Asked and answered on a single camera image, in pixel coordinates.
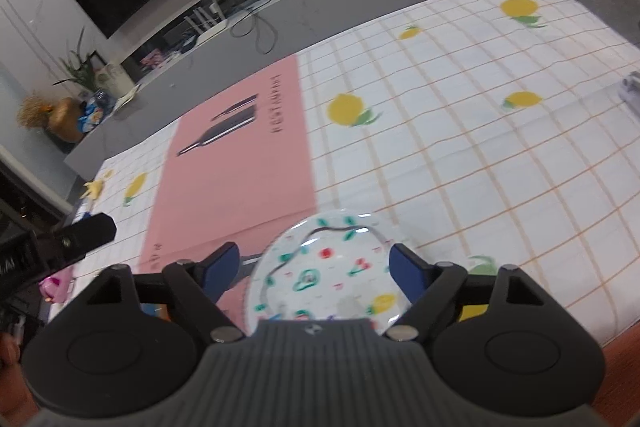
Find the grey phone stand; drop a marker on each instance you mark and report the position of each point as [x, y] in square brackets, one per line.
[631, 89]

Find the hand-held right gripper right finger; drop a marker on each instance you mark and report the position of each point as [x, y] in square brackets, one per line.
[405, 269]

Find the pink round ornament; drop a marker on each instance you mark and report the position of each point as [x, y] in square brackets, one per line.
[56, 284]

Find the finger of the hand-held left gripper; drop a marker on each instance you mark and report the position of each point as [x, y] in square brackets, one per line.
[85, 232]

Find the green long-leaf plant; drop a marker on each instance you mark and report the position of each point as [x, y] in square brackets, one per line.
[80, 67]

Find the lemon print checked tablecloth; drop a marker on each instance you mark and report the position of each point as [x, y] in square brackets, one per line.
[450, 132]

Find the blue snack packet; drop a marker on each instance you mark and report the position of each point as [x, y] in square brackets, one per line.
[92, 117]

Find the grey marble television console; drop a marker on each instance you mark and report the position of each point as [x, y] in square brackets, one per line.
[325, 2]

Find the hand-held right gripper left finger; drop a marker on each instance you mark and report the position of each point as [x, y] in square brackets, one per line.
[222, 269]

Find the small pink photo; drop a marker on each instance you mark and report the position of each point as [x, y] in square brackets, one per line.
[152, 58]

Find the gold vase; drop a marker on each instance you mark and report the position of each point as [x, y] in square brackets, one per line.
[67, 122]

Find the white router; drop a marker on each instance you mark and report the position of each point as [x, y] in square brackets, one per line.
[210, 32]

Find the dried yellow flowers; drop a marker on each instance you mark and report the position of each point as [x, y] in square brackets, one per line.
[32, 112]

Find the white painted ceramic plate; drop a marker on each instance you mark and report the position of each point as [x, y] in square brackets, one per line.
[325, 277]

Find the yellow banana toy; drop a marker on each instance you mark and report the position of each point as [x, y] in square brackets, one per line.
[95, 189]

